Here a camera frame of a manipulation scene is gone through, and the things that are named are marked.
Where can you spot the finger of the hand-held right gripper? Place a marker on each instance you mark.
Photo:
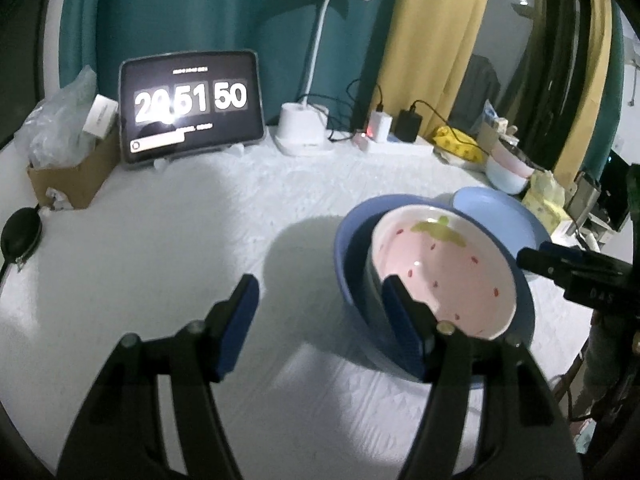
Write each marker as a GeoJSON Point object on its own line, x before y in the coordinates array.
{"type": "Point", "coordinates": [570, 257]}
{"type": "Point", "coordinates": [542, 265]}

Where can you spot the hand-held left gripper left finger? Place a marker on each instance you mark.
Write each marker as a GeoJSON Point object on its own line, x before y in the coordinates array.
{"type": "Point", "coordinates": [235, 330]}

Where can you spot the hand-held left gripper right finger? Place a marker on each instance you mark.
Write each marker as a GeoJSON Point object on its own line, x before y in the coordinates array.
{"type": "Point", "coordinates": [405, 330]}

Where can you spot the pink strawberry bowl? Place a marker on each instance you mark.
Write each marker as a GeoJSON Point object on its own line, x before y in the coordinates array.
{"type": "Point", "coordinates": [440, 270]}

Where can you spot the large blue plate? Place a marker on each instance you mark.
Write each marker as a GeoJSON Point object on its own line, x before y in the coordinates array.
{"type": "Point", "coordinates": [490, 205]}

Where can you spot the yellow tissue pack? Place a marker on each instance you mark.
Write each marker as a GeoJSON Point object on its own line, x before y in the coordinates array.
{"type": "Point", "coordinates": [542, 200]}

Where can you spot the grey thermos bottle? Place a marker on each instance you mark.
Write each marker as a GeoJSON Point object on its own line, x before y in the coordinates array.
{"type": "Point", "coordinates": [582, 195]}

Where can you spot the black monitor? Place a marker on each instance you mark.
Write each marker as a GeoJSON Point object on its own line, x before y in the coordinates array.
{"type": "Point", "coordinates": [617, 195]}

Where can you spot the light blue bowl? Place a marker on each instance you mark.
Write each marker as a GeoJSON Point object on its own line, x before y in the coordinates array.
{"type": "Point", "coordinates": [502, 180]}

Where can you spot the pale pink bowl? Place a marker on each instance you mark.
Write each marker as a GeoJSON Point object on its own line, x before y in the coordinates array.
{"type": "Point", "coordinates": [510, 164]}

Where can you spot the steel bowl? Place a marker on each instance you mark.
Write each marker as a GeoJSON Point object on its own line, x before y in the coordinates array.
{"type": "Point", "coordinates": [517, 152]}

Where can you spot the narrow teal curtain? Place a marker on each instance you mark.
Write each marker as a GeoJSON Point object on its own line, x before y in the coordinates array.
{"type": "Point", "coordinates": [614, 125]}

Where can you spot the pale carton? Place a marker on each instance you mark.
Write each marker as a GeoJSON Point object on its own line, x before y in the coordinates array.
{"type": "Point", "coordinates": [492, 125]}

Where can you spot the yellow packet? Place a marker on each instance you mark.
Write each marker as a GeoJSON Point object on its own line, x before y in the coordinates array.
{"type": "Point", "coordinates": [457, 142]}

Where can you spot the narrow yellow curtain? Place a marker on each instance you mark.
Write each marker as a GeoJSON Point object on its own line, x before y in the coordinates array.
{"type": "Point", "coordinates": [595, 85]}

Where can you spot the white power strip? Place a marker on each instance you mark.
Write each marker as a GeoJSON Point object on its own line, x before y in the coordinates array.
{"type": "Point", "coordinates": [400, 149]}

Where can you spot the black charger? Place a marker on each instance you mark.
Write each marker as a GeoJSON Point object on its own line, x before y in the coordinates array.
{"type": "Point", "coordinates": [407, 125]}

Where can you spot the tablet with clock display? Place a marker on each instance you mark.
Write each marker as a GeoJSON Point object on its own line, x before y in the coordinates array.
{"type": "Point", "coordinates": [190, 130]}

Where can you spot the white charger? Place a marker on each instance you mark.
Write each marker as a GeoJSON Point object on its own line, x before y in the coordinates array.
{"type": "Point", "coordinates": [379, 125]}

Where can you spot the white desk lamp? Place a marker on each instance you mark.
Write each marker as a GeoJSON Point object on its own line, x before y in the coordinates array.
{"type": "Point", "coordinates": [300, 130]}

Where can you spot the brown cardboard box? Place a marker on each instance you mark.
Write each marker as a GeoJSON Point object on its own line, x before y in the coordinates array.
{"type": "Point", "coordinates": [75, 180]}

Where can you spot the black round pouch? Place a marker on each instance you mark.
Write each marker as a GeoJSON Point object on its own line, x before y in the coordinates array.
{"type": "Point", "coordinates": [20, 232]}

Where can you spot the dark glass window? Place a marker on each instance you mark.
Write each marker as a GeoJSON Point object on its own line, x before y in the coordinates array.
{"type": "Point", "coordinates": [505, 25]}

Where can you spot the small white box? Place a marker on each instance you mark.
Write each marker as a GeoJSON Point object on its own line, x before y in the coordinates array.
{"type": "Point", "coordinates": [100, 115]}

